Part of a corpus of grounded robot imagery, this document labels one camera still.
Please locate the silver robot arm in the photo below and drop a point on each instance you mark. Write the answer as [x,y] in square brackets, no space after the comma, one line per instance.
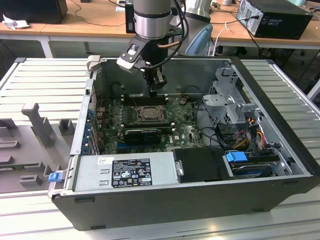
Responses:
[152,22]

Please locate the black RAM slot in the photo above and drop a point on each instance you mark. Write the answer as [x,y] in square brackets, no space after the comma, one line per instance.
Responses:
[140,99]
[130,125]
[140,96]
[140,103]
[166,127]
[130,122]

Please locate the CPU socket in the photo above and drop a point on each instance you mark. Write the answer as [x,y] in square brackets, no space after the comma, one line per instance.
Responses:
[163,108]

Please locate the blue expansion slot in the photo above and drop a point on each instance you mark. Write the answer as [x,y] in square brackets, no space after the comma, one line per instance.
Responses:
[121,145]

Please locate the black upright box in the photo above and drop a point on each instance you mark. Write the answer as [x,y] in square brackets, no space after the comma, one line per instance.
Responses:
[130,18]

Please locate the pale blue teach pendant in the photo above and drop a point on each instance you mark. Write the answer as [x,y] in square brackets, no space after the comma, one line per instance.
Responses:
[200,42]

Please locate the coin cell battery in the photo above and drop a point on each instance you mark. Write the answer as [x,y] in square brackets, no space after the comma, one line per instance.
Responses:
[182,100]

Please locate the pale grey card retainer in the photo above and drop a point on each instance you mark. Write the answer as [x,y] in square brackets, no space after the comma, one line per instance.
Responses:
[93,62]

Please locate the wooden desk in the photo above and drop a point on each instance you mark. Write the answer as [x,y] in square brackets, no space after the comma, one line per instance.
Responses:
[232,35]
[75,25]

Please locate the black graphics card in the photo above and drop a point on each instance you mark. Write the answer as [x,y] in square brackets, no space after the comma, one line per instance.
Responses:
[142,137]

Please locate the green motherboard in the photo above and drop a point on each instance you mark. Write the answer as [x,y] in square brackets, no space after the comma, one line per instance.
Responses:
[185,135]

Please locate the metal drive cage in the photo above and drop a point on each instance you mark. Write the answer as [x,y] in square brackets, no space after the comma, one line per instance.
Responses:
[225,105]

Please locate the white cup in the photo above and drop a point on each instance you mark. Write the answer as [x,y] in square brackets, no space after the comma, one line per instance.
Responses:
[227,2]

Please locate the black plastic shroud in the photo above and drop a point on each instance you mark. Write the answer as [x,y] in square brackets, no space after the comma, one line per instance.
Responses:
[200,165]

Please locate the hard disk in blue carrier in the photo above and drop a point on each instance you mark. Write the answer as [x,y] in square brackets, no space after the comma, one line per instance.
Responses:
[236,158]

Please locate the black desktop computer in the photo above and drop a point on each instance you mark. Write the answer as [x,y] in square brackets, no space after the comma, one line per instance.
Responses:
[282,25]

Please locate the silver power supply unit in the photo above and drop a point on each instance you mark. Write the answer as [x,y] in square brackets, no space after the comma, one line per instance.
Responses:
[87,175]

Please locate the crumpled white paper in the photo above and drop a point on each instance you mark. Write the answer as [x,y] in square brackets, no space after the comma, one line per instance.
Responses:
[15,23]

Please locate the grey parts rack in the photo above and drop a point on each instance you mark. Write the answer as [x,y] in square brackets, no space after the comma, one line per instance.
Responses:
[30,150]

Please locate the black PC case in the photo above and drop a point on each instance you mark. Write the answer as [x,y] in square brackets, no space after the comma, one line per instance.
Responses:
[175,210]

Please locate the blue case latch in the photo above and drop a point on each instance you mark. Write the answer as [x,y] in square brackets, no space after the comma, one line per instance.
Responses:
[54,177]

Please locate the green RAM stick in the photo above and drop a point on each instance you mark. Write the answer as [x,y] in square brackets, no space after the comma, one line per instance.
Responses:
[15,167]

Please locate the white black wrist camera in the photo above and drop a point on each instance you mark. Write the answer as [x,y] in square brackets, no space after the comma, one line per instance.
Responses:
[130,56]

